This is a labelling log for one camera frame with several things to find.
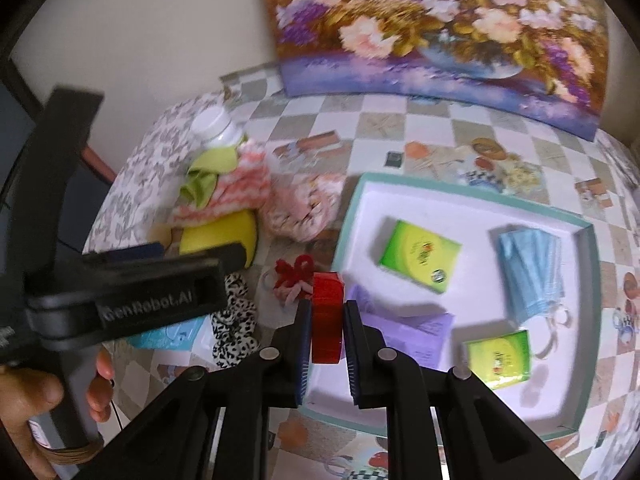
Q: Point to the green cloth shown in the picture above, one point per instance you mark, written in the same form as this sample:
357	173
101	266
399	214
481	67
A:
210	170

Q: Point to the person's left hand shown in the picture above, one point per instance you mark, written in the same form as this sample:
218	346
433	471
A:
25	400

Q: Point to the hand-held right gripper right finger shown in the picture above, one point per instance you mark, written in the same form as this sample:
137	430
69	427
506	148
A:
352	350

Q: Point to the black white spotted scrunchie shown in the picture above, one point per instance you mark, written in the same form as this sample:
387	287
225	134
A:
235	330

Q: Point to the teal plastic box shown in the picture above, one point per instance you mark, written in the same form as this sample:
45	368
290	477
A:
170	335

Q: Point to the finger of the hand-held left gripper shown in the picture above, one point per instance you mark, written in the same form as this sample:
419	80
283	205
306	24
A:
220	255

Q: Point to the green tissue pack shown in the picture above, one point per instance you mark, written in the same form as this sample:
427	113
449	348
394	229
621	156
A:
420	255
497	360

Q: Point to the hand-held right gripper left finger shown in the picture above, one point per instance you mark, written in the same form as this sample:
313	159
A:
302	350

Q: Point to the blue face masks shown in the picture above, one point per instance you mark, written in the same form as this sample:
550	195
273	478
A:
530	270

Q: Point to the red tape roll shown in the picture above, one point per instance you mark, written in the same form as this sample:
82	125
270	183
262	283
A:
327	315

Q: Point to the yellow sponge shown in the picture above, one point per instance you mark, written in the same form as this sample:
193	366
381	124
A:
220	230

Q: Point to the pink white striped cloth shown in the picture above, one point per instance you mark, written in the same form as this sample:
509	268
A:
240	185

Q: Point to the grey floral tablecloth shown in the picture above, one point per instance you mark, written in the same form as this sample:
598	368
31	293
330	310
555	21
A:
150	150

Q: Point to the purple packet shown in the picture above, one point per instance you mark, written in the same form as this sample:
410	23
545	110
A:
415	340

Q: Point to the pink floral cloth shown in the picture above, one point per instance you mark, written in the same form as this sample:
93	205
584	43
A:
300	210

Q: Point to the white plastic bottle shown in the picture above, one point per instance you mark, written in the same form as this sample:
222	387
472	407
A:
212	122

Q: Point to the white tray with teal rim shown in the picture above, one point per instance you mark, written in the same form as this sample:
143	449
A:
480	305

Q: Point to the flower painting canvas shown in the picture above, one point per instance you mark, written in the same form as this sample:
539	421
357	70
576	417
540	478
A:
425	20

